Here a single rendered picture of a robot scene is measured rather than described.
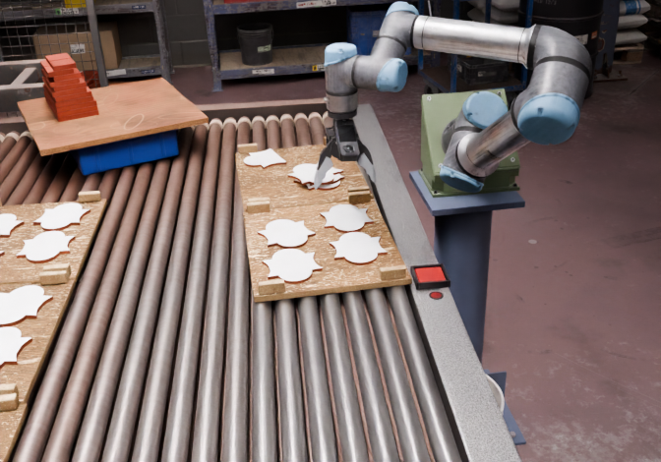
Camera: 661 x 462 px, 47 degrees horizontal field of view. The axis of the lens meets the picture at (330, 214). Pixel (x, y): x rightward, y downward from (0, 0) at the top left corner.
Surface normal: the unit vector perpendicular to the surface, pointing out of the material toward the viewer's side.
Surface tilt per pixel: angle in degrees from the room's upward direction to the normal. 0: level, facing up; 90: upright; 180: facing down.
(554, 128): 123
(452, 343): 0
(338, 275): 0
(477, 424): 0
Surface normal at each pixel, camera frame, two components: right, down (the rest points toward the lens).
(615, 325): -0.04, -0.89
